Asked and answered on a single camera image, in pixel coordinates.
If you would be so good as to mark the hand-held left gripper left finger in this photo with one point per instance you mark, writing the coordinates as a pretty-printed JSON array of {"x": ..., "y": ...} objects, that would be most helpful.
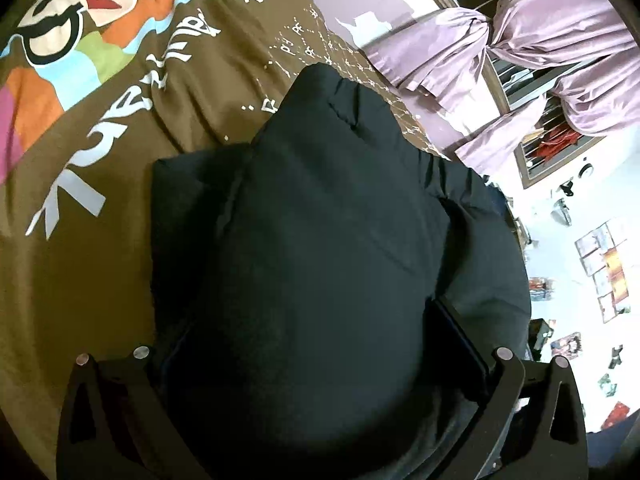
[{"x": 145, "y": 385}]

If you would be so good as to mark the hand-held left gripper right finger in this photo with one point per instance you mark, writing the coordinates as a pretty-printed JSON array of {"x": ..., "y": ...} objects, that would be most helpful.
[{"x": 462, "y": 340}]

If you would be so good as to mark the black jacket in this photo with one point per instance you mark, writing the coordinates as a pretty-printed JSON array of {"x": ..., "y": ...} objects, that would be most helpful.
[{"x": 325, "y": 260}]

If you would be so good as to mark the brown printed blanket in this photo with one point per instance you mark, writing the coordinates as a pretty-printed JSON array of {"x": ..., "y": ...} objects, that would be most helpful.
[{"x": 100, "y": 260}]

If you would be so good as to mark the red hanging cloth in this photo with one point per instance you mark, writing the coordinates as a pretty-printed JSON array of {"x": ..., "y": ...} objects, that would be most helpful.
[{"x": 552, "y": 142}]

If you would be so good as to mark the cluster of wall pictures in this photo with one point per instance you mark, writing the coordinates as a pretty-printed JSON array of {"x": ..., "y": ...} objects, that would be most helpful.
[{"x": 602, "y": 270}]

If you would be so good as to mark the small metal wall rack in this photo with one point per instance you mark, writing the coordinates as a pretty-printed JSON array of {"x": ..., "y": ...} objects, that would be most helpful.
[{"x": 562, "y": 210}]

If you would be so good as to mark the black wall hook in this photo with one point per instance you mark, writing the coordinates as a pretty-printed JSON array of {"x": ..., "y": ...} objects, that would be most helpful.
[{"x": 565, "y": 190}]

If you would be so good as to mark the barred window with wooden frame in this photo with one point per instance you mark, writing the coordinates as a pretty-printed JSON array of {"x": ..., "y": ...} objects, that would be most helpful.
[{"x": 550, "y": 157}]

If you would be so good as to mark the round wall clock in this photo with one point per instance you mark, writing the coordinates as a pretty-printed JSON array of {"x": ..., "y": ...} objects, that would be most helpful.
[{"x": 586, "y": 167}]

